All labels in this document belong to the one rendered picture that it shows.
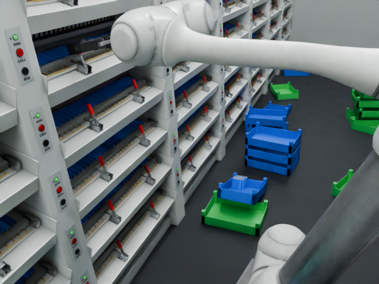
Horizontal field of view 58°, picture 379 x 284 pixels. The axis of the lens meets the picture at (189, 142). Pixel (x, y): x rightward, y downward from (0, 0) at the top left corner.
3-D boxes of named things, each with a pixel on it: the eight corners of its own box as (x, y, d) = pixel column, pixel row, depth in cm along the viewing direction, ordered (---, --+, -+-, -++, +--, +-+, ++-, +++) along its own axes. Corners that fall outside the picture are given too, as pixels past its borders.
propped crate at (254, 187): (232, 185, 207) (234, 172, 206) (265, 191, 199) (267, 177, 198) (216, 198, 180) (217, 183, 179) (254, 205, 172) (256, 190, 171)
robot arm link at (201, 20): (159, 5, 89) (132, 10, 78) (214, -10, 82) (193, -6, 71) (170, 47, 93) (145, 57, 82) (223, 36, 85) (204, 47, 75)
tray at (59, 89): (157, 56, 138) (161, 32, 133) (47, 110, 89) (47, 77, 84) (115, 39, 142) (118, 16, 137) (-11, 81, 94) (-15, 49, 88)
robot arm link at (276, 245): (310, 276, 110) (318, 220, 101) (304, 323, 94) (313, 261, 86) (260, 263, 116) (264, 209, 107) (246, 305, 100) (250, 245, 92)
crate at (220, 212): (267, 212, 182) (268, 200, 179) (258, 236, 166) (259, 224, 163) (214, 201, 194) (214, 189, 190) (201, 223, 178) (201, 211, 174)
